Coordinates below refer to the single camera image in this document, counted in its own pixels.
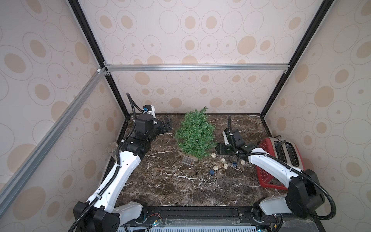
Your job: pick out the aluminium rail back wall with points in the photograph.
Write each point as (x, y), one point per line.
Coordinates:
(197, 67)

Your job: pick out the string lights with rattan balls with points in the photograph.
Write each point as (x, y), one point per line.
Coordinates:
(222, 164)

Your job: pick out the clear plastic battery box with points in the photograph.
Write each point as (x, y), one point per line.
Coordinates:
(189, 161)

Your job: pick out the aluminium rail wall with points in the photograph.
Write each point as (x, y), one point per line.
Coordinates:
(197, 67)
(30, 165)

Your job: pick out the glass jar of rice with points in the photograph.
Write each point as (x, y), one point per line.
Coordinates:
(112, 147)

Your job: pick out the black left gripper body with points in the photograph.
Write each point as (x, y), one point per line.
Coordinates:
(158, 127)

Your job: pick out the aluminium rail left wall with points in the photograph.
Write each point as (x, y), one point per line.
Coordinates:
(30, 165)

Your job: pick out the small green christmas tree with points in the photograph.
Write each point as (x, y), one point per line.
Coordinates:
(195, 136)

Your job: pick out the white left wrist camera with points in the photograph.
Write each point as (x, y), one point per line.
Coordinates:
(149, 109)

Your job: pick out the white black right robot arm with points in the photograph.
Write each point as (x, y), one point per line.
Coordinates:
(304, 196)

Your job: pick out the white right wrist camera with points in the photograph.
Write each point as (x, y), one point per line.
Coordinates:
(226, 134)

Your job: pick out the black corner frame post right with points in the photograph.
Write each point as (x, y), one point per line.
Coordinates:
(309, 34)

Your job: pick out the black corner frame post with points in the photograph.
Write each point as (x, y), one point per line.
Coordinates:
(309, 34)
(88, 33)

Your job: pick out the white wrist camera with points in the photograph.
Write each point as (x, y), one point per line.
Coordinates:
(226, 134)
(149, 109)

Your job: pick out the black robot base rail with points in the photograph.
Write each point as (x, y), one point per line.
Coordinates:
(219, 219)

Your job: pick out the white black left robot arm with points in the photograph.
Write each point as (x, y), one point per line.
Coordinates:
(99, 213)

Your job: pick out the black corner frame post left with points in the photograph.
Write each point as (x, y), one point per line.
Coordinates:
(88, 33)

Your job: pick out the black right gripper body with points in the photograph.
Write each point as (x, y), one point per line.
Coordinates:
(221, 148)

